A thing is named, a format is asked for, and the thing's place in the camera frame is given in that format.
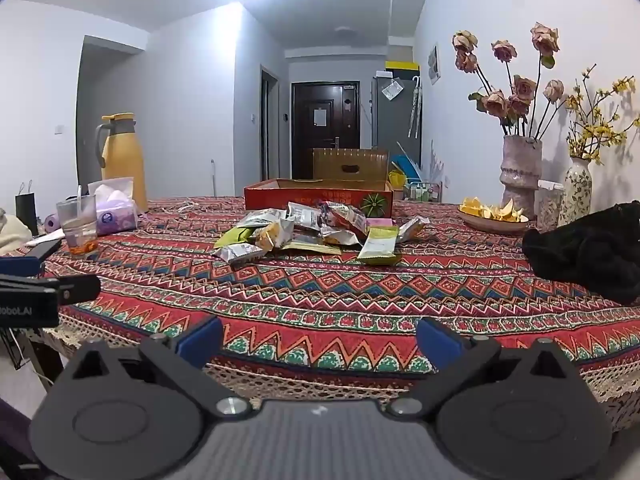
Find glass jar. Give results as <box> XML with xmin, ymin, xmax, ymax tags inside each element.
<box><xmin>536</xmin><ymin>180</ymin><xmax>565</xmax><ymax>231</ymax></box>

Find red patterned tablecloth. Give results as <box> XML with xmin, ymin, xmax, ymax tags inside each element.
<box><xmin>15</xmin><ymin>196</ymin><xmax>640</xmax><ymax>431</ymax></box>

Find yellow thermos jug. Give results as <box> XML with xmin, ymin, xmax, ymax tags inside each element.
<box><xmin>96</xmin><ymin>112</ymin><xmax>149</xmax><ymax>213</ymax></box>

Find bunch of dried roses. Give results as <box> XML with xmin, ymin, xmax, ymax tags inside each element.
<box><xmin>452</xmin><ymin>22</ymin><xmax>566</xmax><ymax>138</ymax></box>

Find black paper bag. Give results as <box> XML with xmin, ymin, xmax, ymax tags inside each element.
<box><xmin>15</xmin><ymin>180</ymin><xmax>40</xmax><ymax>236</ymax></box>

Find pile of snack packets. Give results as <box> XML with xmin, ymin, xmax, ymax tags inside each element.
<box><xmin>214</xmin><ymin>201</ymin><xmax>431</xmax><ymax>266</ymax></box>

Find grey refrigerator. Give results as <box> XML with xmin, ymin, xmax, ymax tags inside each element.
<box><xmin>371</xmin><ymin>72</ymin><xmax>423</xmax><ymax>181</ymax></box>

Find dark brown entrance door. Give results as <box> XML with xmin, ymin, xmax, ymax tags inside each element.
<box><xmin>291</xmin><ymin>81</ymin><xmax>361</xmax><ymax>180</ymax></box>

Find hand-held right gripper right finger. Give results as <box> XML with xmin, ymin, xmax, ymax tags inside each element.
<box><xmin>387</xmin><ymin>316</ymin><xmax>581</xmax><ymax>418</ymax></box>

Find purple tissue pack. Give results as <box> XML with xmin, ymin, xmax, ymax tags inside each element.
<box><xmin>89</xmin><ymin>177</ymin><xmax>138</xmax><ymax>236</ymax></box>

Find wall picture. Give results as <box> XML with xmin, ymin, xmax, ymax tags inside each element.
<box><xmin>427</xmin><ymin>44</ymin><xmax>442</xmax><ymax>86</ymax></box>

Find red cardboard box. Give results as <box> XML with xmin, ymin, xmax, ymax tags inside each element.
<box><xmin>244</xmin><ymin>178</ymin><xmax>393</xmax><ymax>219</ymax></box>

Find cream cloth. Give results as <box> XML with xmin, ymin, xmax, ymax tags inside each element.
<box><xmin>0</xmin><ymin>208</ymin><xmax>33</xmax><ymax>256</ymax></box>

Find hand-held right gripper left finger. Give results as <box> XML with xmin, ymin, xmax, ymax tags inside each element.
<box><xmin>62</xmin><ymin>316</ymin><xmax>253</xmax><ymax>418</ymax></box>

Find blue plastic item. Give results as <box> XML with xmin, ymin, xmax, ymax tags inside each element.
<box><xmin>392</xmin><ymin>142</ymin><xmax>421</xmax><ymax>181</ymax></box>

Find floral patterned vase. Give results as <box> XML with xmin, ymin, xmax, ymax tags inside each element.
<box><xmin>558</xmin><ymin>156</ymin><xmax>593</xmax><ymax>228</ymax></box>

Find storage trolley with bottles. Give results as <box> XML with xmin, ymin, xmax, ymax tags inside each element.
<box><xmin>402</xmin><ymin>180</ymin><xmax>443</xmax><ymax>203</ymax></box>

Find grey interior door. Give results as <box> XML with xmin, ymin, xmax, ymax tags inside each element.
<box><xmin>260</xmin><ymin>65</ymin><xmax>278</xmax><ymax>181</ymax></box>

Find shallow bowl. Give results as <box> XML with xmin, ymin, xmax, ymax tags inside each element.
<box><xmin>457</xmin><ymin>208</ymin><xmax>530</xmax><ymax>234</ymax></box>

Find black cloth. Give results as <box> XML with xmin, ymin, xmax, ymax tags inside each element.
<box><xmin>522</xmin><ymin>202</ymin><xmax>640</xmax><ymax>306</ymax></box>

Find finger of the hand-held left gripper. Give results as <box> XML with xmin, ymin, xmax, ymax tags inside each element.
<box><xmin>0</xmin><ymin>275</ymin><xmax>102</xmax><ymax>306</ymax></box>
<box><xmin>0</xmin><ymin>256</ymin><xmax>42</xmax><ymax>277</ymax></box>

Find yellow flower branches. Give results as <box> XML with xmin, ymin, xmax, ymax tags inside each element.
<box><xmin>565</xmin><ymin>65</ymin><xmax>640</xmax><ymax>163</ymax></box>

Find pink ceramic vase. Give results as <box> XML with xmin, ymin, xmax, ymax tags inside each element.
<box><xmin>501</xmin><ymin>135</ymin><xmax>543</xmax><ymax>221</ymax></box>

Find folded hanging umbrella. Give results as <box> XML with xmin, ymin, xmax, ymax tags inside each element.
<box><xmin>407</xmin><ymin>76</ymin><xmax>422</xmax><ymax>138</ymax></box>

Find clear glass cup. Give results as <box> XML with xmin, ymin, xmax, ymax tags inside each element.
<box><xmin>56</xmin><ymin>195</ymin><xmax>99</xmax><ymax>259</ymax></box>

